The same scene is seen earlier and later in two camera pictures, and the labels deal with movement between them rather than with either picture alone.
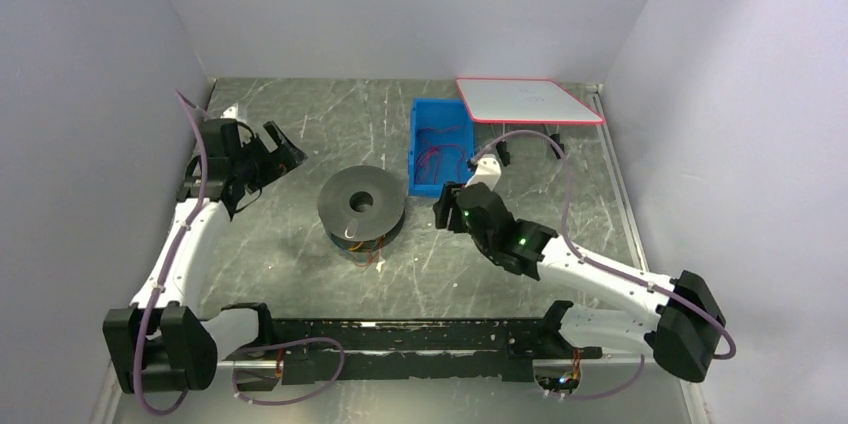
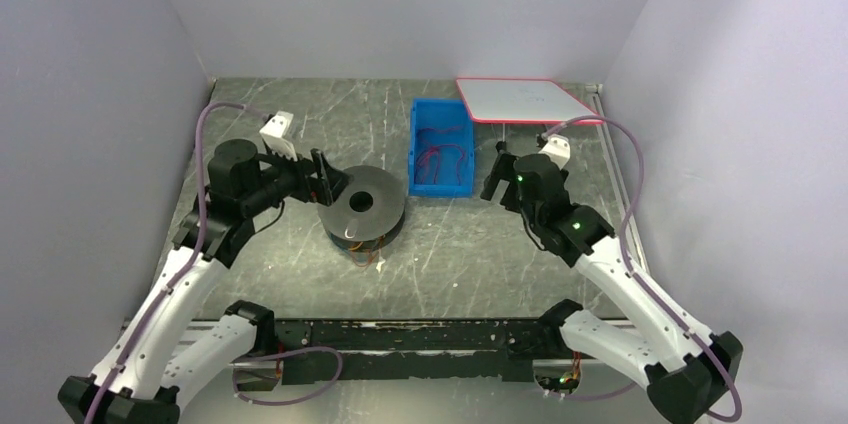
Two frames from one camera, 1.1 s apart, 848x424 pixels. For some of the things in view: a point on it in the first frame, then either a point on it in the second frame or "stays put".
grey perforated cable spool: (362, 208) stays put
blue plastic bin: (441, 141) stays put
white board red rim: (524, 100) stays put
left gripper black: (260, 156) → (315, 175)
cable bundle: (365, 253) stays put
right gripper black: (460, 210) → (501, 176)
